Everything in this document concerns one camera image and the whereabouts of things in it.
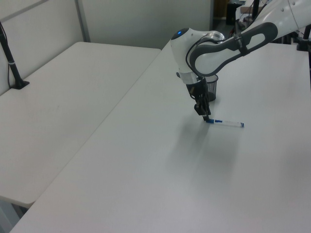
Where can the blue capped clear marker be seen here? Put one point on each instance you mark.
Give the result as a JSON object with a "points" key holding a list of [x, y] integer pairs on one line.
{"points": [[226, 122]]}

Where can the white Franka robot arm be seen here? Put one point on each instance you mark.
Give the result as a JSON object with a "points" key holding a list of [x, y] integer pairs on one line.
{"points": [[209, 60]]}

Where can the grey partition post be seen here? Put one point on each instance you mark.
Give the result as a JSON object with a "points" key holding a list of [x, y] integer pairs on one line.
{"points": [[83, 21]]}

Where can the white side table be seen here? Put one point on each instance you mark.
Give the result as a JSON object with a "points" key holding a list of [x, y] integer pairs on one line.
{"points": [[68, 102]]}

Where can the black clamped camera pole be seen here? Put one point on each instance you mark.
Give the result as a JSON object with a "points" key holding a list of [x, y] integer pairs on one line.
{"points": [[12, 65], [305, 40]]}

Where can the dark background cabinet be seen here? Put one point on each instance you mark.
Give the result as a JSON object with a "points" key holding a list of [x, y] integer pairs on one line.
{"points": [[230, 13]]}

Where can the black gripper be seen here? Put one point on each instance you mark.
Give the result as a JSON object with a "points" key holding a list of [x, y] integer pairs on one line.
{"points": [[198, 89]]}

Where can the black mesh pen cup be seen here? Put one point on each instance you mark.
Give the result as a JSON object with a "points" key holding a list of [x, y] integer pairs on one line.
{"points": [[213, 89]]}

